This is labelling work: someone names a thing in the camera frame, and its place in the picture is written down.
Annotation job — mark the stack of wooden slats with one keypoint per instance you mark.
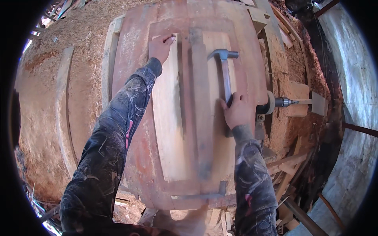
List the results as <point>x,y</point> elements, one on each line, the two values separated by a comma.
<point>285,28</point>

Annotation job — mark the person's left hand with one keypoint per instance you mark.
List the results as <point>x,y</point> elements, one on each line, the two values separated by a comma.
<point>159,48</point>

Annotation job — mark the motor with drill chuck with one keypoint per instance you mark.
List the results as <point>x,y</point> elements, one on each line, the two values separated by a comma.
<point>270,103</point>

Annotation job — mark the person's left fingers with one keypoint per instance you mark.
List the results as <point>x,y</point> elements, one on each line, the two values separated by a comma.
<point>168,38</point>

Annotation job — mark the narrow light wooden plank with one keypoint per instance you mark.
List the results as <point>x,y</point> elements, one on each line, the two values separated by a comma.
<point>220,79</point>

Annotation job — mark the grey metal jig bar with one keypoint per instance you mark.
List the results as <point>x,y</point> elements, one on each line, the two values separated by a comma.
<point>202,118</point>

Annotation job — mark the grey block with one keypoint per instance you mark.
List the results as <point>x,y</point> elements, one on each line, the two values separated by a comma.
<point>319,103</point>

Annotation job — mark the light wooden block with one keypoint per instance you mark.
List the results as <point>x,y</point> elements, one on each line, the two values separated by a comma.
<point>299,93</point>

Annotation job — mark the rusty metal rod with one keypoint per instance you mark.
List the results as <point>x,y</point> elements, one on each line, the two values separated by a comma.
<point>359,129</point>
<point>330,210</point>

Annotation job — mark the square wooden block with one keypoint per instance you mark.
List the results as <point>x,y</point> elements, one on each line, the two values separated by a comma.
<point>257,17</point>

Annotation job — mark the pile of wood scraps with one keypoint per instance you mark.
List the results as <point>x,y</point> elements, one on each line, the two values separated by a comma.
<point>288,171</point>

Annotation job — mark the dark metal pipe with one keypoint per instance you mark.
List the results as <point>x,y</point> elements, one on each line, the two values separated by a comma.
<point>304,219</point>

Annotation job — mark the person's body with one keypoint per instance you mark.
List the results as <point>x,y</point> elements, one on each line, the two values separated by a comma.
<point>88,212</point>

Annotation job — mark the wide light wooden plank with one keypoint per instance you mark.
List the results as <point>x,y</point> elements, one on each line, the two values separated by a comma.
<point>168,124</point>

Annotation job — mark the steel claw hammer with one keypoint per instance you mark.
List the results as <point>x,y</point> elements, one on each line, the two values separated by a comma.
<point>226,73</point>

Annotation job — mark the person's right hand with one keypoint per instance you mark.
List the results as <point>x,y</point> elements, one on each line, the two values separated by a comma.
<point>239,113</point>

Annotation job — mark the wooden beam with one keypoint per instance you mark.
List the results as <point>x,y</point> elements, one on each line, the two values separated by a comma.
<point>107,65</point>

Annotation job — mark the reddish work table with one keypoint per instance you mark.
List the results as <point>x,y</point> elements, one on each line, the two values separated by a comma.
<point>138,147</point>

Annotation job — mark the long curved wooden plank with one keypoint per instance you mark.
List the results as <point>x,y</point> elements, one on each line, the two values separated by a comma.
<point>62,112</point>

